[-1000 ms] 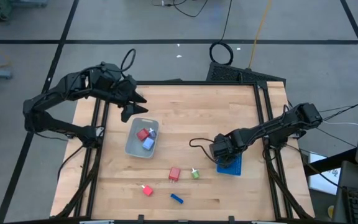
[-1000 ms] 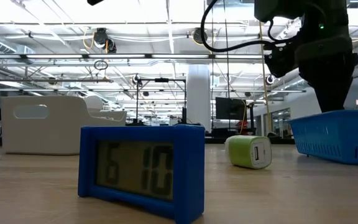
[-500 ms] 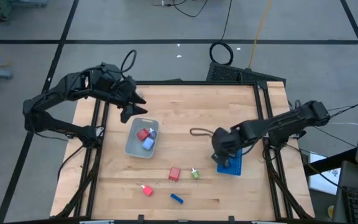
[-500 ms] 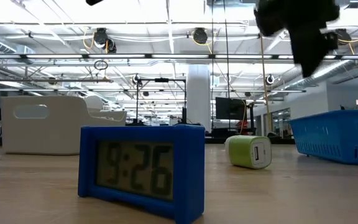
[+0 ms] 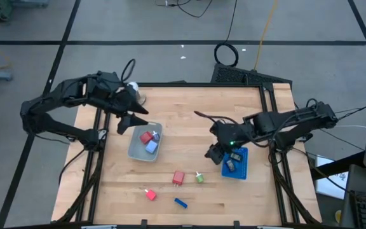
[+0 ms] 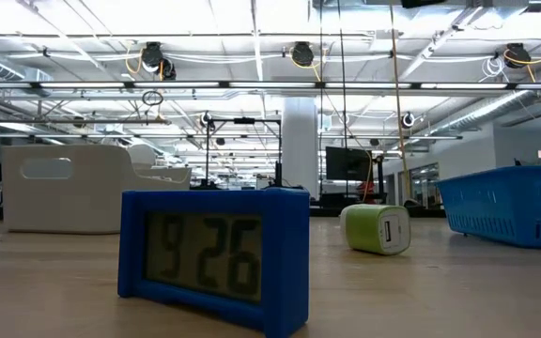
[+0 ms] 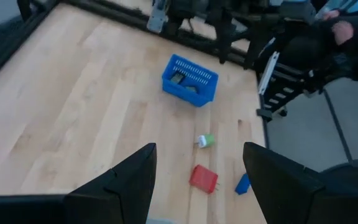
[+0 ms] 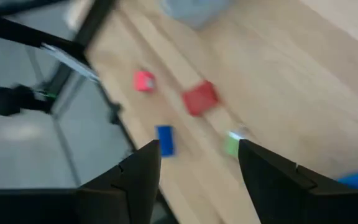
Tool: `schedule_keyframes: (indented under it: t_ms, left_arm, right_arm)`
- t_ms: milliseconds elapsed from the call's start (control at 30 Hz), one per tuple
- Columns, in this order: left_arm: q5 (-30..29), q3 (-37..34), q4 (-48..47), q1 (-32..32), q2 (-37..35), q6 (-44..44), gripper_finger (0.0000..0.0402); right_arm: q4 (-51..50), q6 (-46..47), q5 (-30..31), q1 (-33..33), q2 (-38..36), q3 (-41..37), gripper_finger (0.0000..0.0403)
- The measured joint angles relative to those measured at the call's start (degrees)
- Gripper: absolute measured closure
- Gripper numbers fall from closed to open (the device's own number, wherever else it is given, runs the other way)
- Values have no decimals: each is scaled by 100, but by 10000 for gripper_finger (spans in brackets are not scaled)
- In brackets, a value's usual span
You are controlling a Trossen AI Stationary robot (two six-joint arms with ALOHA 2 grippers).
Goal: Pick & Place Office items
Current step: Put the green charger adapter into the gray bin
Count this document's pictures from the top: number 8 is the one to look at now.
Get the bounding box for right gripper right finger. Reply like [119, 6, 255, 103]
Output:
[237, 139, 358, 224]

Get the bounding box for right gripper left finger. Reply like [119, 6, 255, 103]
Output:
[76, 139, 162, 224]

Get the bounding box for green white USB charger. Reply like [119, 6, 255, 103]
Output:
[223, 130, 245, 159]

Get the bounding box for pink red plug charger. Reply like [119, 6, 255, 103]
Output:
[132, 70, 157, 93]

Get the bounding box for red square charger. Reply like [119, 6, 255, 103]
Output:
[180, 80, 220, 118]

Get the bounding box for blue digital clock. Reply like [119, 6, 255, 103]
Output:
[155, 124, 176, 158]

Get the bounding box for white strip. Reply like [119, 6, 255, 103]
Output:
[40, 42, 101, 82]

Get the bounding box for white plastic bin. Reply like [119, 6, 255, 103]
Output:
[157, 0, 233, 31]

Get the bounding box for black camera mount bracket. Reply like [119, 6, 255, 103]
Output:
[0, 83, 57, 116]

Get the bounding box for black aluminium table frame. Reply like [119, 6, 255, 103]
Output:
[0, 0, 180, 224]

